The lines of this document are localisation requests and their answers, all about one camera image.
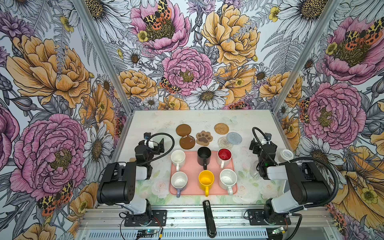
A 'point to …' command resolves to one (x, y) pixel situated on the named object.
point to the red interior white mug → (224, 156)
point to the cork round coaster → (221, 128)
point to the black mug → (204, 154)
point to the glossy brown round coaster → (187, 142)
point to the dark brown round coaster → (183, 130)
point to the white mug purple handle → (179, 180)
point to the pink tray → (192, 169)
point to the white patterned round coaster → (224, 142)
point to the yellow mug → (206, 180)
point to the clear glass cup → (253, 171)
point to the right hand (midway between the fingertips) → (261, 143)
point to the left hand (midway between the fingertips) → (156, 142)
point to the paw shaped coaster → (203, 138)
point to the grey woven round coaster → (234, 138)
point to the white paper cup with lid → (286, 155)
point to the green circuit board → (146, 233)
